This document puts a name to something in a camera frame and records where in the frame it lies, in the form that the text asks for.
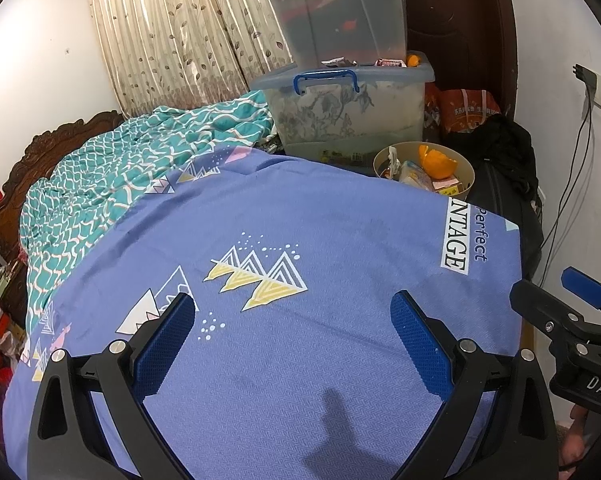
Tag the beige leaf-print curtain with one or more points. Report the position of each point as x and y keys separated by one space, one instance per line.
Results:
x=180 y=35

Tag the orange plastic bag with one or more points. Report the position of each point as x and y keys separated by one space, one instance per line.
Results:
x=465 y=110

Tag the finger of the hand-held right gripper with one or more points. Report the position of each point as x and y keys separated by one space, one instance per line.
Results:
x=535 y=300
x=585 y=285

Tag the red snack wrapper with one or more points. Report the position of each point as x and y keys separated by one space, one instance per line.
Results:
x=390 y=63

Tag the clear storage box teal lid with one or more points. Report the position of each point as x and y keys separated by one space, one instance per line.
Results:
x=340 y=15

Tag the beige round basket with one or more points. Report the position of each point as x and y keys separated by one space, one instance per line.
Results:
x=469 y=182

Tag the silver snack wrapper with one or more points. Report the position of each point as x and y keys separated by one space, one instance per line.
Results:
x=338 y=61

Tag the whole orange fruit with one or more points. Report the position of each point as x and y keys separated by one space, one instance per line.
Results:
x=413 y=60

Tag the brown wooden door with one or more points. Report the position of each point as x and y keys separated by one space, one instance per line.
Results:
x=455 y=20

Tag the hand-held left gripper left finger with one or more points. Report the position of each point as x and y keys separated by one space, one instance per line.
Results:
x=165 y=345

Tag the black bag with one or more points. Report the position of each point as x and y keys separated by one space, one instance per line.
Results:
x=505 y=160

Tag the blue printed bedsheet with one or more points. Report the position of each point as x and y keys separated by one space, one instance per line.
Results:
x=305 y=270

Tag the carved wooden headboard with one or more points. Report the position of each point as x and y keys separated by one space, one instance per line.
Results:
x=25 y=160

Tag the person's right hand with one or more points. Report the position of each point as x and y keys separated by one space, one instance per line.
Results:
x=575 y=440

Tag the teal patterned quilt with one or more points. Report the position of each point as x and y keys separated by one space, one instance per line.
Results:
x=130 y=160

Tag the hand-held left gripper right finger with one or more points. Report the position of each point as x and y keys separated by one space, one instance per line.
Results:
x=420 y=345

